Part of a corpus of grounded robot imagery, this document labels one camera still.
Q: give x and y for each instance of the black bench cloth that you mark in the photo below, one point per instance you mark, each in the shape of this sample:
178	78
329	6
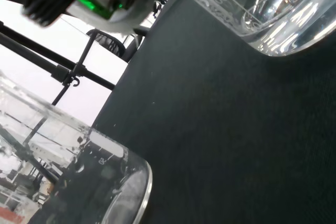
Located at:
215	134

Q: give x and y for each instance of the black tripod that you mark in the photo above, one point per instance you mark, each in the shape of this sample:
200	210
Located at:
63	70

